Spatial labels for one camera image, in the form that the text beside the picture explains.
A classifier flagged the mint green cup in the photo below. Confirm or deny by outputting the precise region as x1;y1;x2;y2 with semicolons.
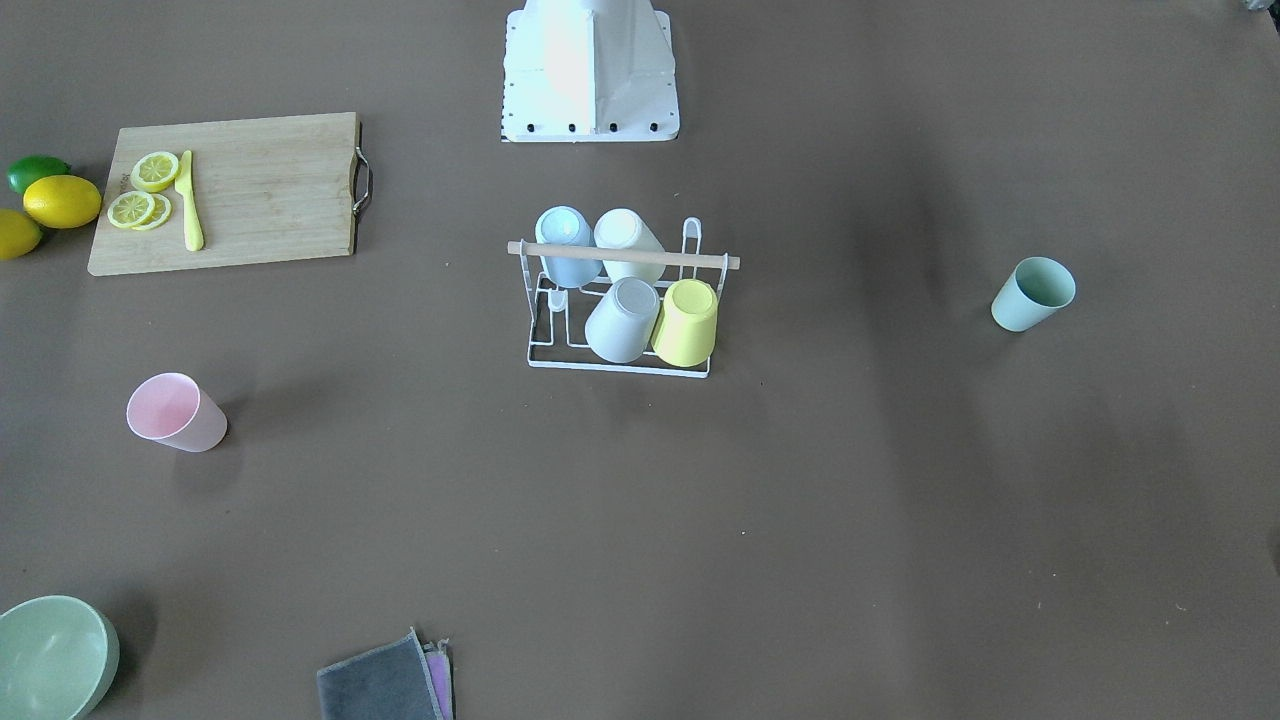
989;256;1076;332

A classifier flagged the pink cup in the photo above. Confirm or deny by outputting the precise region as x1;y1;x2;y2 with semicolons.
125;372;228;454

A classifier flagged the grey cup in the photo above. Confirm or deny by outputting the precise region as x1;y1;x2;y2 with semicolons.
585;277;660;363

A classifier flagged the yellow cup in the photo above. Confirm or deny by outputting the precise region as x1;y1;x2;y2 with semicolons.
652;278;719;368

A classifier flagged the white cup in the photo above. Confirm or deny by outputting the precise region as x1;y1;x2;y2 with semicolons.
593;208;666;284

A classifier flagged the blue cup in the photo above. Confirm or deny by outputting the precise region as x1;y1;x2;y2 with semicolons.
535;206;604;290

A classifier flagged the purple cloth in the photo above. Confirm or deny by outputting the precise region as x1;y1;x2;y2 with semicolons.
422;638;454;720

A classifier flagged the grey cloth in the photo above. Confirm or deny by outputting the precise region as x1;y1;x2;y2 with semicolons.
316;632;439;719

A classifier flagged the yellow plastic knife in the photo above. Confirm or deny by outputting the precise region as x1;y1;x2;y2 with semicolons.
174;149;205;252

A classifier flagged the wooden cutting board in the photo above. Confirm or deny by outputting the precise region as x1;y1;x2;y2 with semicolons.
88;111;361;277

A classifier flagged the lemon slice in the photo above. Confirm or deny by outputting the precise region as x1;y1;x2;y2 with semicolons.
105;190;157;229
129;151;180;193
132;193;172;231

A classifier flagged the lemon slice top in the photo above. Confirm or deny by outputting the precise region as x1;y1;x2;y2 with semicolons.
129;151;180;193

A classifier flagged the yellow lemon upper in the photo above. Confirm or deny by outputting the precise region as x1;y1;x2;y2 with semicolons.
23;174;102;229

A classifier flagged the yellow lemon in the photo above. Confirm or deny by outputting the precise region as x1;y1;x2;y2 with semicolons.
0;208;44;261
23;174;102;229

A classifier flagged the yellow lemon lower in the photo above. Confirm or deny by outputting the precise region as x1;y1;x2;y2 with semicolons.
0;208;44;261

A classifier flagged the green lime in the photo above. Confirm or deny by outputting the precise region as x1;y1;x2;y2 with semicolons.
6;155;70;195

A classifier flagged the green bowl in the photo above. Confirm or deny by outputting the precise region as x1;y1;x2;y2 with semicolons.
1;594;120;719

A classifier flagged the white wire cup holder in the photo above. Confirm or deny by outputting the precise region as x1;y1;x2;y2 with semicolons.
506;217;741;379

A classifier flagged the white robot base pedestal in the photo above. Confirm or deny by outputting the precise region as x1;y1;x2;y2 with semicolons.
500;1;681;143

